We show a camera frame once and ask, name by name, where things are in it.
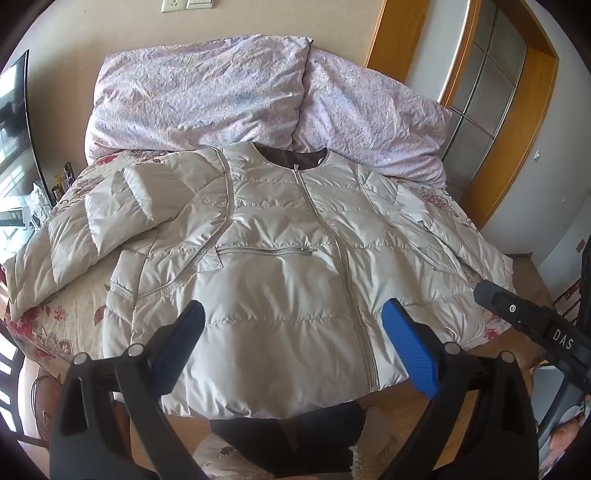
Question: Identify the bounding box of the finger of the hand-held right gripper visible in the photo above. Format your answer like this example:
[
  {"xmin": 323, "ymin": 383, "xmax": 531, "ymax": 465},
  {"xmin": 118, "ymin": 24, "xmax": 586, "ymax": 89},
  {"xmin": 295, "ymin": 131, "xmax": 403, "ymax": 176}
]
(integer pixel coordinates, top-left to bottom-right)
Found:
[{"xmin": 474, "ymin": 279, "xmax": 556, "ymax": 334}]

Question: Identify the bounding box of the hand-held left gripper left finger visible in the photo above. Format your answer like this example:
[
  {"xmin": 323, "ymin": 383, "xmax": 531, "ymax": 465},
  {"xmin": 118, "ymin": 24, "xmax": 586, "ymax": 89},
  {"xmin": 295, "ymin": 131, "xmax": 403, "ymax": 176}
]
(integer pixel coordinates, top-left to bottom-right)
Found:
[{"xmin": 50, "ymin": 299, "xmax": 209, "ymax": 480}]

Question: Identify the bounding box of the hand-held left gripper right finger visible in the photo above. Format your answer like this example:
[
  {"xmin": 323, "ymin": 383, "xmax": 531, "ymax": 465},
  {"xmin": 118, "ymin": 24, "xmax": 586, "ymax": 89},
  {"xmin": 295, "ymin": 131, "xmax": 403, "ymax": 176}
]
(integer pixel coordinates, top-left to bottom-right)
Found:
[{"xmin": 379, "ymin": 298, "xmax": 539, "ymax": 480}]

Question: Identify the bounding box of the white down jacket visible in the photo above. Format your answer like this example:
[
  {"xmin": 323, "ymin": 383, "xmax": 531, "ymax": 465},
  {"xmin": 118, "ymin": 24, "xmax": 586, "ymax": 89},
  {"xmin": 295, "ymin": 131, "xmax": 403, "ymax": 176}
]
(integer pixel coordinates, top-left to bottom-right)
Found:
[{"xmin": 4, "ymin": 141, "xmax": 517, "ymax": 421}]

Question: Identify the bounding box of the floral bedsheet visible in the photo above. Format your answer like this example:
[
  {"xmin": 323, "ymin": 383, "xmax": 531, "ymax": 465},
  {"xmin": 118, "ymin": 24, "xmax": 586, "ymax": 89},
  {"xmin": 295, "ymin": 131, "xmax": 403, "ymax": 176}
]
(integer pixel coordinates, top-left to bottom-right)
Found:
[{"xmin": 0, "ymin": 150, "xmax": 514, "ymax": 372}]

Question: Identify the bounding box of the frosted glass door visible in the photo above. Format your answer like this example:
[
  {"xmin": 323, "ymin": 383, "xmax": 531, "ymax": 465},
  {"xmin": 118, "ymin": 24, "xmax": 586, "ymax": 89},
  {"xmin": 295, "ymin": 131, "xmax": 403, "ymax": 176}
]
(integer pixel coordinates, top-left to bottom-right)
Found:
[{"xmin": 445, "ymin": 0, "xmax": 528, "ymax": 186}]

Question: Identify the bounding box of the left lilac pillow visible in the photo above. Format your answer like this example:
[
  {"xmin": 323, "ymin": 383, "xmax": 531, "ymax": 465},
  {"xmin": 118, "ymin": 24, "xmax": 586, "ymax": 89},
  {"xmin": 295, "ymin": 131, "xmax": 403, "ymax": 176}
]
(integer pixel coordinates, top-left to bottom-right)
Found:
[{"xmin": 84, "ymin": 36, "xmax": 453, "ymax": 189}]

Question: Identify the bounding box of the black television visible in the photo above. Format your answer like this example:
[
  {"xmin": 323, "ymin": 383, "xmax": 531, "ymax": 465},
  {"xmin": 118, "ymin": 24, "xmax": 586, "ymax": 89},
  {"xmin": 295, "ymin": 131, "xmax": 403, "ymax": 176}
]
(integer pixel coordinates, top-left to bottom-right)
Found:
[{"xmin": 0, "ymin": 50, "xmax": 57, "ymax": 228}]

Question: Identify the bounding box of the carved wooden bed frame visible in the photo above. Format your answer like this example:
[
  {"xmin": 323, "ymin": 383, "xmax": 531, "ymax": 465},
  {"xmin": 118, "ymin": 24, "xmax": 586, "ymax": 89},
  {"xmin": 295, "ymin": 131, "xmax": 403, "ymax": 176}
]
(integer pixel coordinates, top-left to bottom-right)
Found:
[{"xmin": 17, "ymin": 357, "xmax": 63, "ymax": 446}]

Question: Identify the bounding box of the wide wooden door frame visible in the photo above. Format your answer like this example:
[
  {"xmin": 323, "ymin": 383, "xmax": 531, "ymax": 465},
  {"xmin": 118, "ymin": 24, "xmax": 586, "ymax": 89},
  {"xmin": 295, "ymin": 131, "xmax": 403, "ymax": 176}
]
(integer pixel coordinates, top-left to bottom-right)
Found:
[{"xmin": 438, "ymin": 0, "xmax": 560, "ymax": 229}]

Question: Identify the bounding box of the narrow wooden door frame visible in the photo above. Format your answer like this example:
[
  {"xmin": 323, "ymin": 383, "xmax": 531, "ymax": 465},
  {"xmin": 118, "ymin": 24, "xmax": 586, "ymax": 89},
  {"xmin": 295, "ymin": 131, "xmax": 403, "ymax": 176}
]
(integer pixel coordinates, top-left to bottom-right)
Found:
[{"xmin": 364, "ymin": 0, "xmax": 431, "ymax": 86}]

